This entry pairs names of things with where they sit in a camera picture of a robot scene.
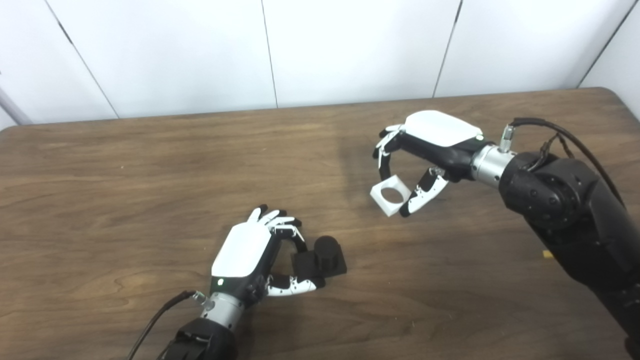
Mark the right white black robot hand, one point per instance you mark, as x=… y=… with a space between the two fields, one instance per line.
x=440 y=130

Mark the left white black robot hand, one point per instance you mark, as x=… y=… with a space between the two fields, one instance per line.
x=242 y=250

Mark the black peg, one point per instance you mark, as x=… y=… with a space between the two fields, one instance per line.
x=327 y=255

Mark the white square piece with hole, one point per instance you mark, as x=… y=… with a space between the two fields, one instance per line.
x=381 y=201

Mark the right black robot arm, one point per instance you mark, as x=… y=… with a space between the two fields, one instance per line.
x=575 y=210

